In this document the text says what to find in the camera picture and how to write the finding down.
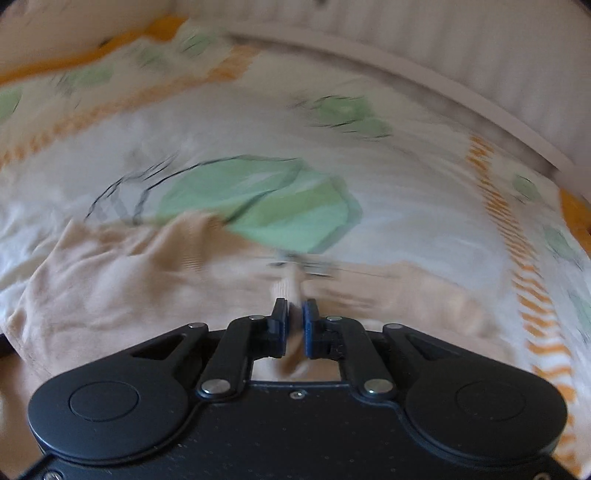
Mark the white leaf-printed bedsheet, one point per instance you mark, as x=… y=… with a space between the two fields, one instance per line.
x=392 y=207

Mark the white slatted bed headboard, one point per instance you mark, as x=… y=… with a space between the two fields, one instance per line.
x=461 y=46

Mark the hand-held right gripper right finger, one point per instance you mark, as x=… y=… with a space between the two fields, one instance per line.
x=308 y=325

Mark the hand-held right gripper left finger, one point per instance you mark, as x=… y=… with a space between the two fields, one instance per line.
x=282 y=325

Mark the beige knit garment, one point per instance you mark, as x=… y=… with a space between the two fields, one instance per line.
x=115 y=286

